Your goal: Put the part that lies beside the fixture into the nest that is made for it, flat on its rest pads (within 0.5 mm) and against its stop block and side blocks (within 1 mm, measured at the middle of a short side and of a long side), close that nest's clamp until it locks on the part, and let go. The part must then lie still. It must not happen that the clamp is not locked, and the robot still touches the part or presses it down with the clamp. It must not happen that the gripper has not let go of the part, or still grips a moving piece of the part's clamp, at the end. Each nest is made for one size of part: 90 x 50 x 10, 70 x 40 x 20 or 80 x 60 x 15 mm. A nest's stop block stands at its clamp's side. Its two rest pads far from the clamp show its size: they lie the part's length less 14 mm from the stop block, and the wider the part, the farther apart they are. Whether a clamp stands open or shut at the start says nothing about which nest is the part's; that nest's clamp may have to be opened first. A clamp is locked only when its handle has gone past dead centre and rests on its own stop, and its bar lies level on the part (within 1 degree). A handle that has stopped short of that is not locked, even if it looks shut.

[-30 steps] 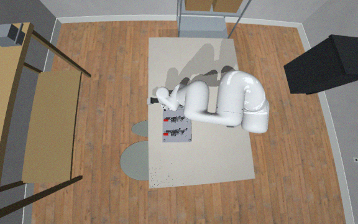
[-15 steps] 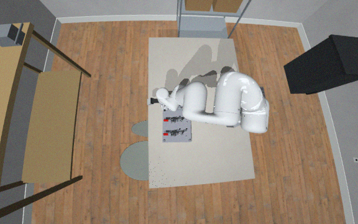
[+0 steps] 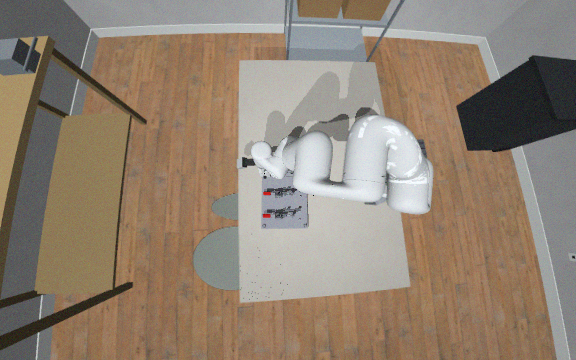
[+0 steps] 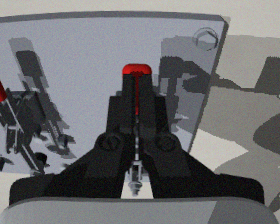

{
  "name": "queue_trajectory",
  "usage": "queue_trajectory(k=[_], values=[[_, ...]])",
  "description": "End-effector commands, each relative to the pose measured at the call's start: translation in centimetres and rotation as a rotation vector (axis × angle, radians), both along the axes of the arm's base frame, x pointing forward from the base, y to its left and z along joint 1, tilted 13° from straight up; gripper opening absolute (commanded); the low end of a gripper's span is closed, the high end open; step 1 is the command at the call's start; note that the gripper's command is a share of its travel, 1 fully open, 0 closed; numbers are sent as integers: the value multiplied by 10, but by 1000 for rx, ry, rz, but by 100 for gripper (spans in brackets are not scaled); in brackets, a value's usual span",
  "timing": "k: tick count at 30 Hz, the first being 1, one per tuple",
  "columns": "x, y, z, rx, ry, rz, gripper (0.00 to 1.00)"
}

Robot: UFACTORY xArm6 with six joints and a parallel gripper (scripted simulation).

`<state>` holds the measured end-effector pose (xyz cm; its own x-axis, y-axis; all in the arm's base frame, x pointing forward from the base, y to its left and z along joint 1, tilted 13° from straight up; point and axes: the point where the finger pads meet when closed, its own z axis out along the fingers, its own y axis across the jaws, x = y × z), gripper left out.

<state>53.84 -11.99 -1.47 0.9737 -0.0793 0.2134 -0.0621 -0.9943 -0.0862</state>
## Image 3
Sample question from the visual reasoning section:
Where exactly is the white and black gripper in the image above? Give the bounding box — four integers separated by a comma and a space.
257, 167, 271, 179

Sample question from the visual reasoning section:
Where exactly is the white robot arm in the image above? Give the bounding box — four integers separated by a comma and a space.
237, 115, 433, 214

